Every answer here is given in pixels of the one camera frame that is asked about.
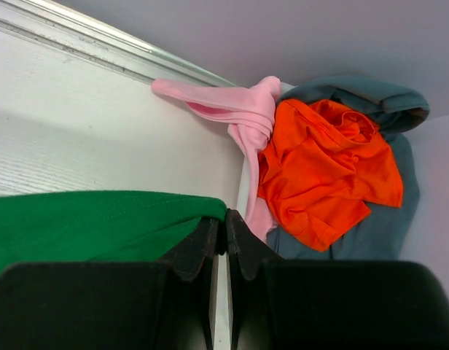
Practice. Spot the pink t shirt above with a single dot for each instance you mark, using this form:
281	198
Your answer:
205	102

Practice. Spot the aluminium table edge rail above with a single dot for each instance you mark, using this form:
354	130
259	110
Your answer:
57	26

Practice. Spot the grey blue t shirt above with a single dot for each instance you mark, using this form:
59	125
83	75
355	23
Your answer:
396	109

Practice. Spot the green t shirt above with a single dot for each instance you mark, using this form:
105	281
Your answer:
108	225

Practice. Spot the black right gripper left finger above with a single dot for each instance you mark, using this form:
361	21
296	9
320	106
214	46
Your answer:
163	304

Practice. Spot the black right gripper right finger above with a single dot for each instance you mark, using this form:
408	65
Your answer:
327	304

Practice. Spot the orange t shirt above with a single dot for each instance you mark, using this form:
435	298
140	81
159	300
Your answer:
322	166

